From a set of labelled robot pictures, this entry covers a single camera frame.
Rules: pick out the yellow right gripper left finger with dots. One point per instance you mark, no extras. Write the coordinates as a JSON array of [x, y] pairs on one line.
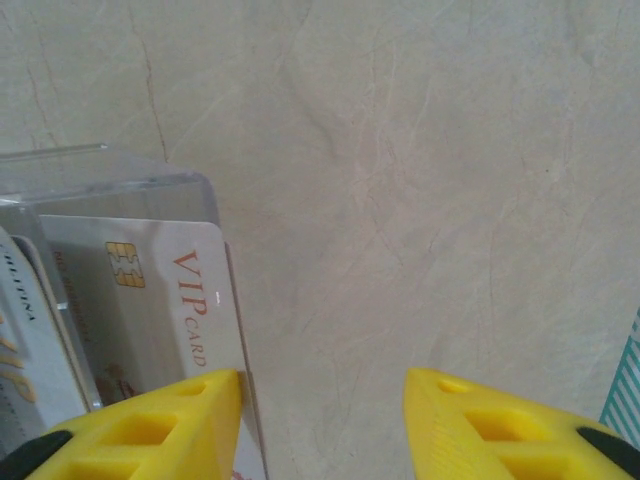
[[150, 440]]

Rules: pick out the white card red VIP print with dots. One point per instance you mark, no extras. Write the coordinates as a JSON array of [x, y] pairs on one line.
[[150, 300]]

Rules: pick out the silver card gold VIP print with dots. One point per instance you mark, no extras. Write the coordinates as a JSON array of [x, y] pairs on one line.
[[20, 360]]

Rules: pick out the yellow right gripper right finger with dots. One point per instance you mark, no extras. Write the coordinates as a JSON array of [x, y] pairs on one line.
[[475, 440]]

